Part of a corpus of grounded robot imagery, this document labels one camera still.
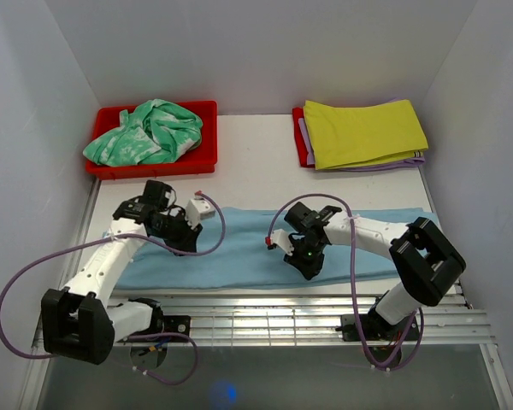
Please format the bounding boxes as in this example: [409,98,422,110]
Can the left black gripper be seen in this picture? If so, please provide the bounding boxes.
[152,209,203,258]

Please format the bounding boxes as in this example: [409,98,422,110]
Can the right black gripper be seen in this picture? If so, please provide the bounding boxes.
[284,238,325,280]

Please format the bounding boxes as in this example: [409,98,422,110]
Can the light blue trousers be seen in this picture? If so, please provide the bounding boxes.
[110,207,437,290]

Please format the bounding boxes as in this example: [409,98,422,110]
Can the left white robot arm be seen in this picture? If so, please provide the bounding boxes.
[41,180,214,365]

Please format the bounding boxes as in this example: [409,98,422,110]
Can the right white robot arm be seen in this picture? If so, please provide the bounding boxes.
[267,202,466,340]

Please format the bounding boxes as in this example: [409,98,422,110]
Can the green white patterned trousers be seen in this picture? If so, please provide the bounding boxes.
[83,99,203,167]

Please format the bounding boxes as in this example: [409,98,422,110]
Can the yellow folded trousers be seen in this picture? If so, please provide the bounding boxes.
[303,98,429,171]

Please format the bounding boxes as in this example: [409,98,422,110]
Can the lilac folded trousers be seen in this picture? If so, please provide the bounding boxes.
[298,98,427,173]

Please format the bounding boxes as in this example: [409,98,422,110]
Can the red folded trousers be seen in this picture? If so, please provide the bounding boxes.
[292,107,315,168]

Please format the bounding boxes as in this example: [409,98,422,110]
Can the red plastic bin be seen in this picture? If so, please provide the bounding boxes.
[83,99,218,180]

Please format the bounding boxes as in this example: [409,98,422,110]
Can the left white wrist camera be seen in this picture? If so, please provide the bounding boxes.
[185,196,215,230]

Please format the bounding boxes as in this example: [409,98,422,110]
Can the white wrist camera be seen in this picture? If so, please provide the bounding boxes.
[185,196,215,230]
[265,229,294,255]

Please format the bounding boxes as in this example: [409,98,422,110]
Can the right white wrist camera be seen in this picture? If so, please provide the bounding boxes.
[265,229,294,255]

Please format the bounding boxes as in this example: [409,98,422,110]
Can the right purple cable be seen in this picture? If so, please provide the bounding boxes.
[267,194,424,373]

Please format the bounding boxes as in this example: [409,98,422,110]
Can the purple cable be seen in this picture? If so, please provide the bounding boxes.
[267,194,424,373]
[0,190,227,385]

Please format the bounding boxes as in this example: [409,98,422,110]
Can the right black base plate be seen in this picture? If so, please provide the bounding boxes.
[332,313,422,343]

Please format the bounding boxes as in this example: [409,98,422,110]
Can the aluminium rail frame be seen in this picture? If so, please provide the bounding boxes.
[19,170,513,410]

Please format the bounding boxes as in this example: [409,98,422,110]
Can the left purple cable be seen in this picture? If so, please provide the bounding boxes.
[0,190,227,385]

